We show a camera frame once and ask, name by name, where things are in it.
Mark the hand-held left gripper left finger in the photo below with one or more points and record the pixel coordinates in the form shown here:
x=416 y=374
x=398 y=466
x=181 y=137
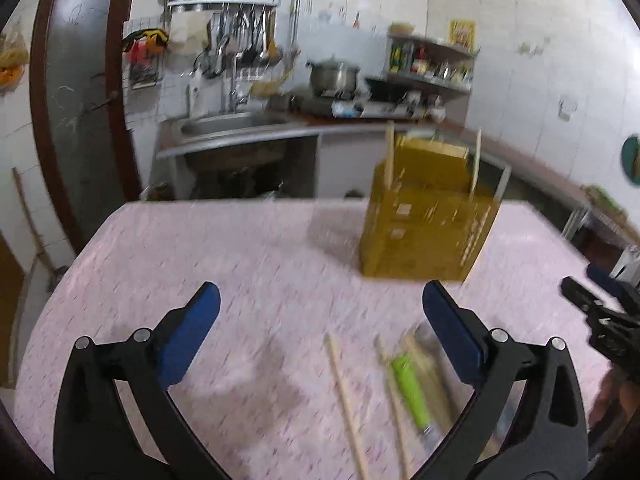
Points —
x=195 y=320

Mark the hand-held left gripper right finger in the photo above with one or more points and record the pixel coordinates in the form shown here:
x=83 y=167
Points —
x=450 y=325

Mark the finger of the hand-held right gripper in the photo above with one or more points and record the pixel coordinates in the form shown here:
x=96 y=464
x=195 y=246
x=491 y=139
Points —
x=607 y=277
x=582 y=295

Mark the yellow slotted utensil holder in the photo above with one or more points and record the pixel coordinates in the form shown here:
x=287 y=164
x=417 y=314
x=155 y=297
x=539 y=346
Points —
x=425 y=230

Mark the person's right hand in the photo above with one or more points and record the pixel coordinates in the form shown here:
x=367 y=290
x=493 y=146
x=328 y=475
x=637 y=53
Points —
x=612 y=400

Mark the pink floral tablecloth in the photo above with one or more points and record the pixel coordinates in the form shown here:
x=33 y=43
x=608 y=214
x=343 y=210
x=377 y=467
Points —
x=250 y=260

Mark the steel kitchen sink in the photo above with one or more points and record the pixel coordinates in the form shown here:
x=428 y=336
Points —
x=225 y=125

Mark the sink faucet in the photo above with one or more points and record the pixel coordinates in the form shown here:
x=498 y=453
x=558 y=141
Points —
x=234 y=85

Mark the gas stove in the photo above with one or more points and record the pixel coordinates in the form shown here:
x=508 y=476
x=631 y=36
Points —
x=350 y=106

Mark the brown-framed door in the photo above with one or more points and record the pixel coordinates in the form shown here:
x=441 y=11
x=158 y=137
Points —
x=75 y=85

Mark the steel cooking pot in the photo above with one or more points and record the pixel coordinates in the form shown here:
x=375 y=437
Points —
x=332 y=76

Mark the yellow and red bag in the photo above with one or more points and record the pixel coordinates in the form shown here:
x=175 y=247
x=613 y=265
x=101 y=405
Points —
x=145 y=45

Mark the hanging utensil rack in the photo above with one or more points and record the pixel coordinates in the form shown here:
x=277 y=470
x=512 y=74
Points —
x=240 y=35

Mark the orange plastic bags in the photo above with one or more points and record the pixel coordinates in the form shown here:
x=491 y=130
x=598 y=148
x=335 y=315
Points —
x=11 y=65

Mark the teal round wall object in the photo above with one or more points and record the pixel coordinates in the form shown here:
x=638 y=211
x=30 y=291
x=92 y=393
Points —
x=632 y=160

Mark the white wall socket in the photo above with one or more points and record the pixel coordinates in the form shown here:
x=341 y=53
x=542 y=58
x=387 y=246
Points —
x=567 y=110

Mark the wall shelf with bottles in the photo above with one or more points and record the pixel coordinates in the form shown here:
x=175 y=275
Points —
x=430 y=67

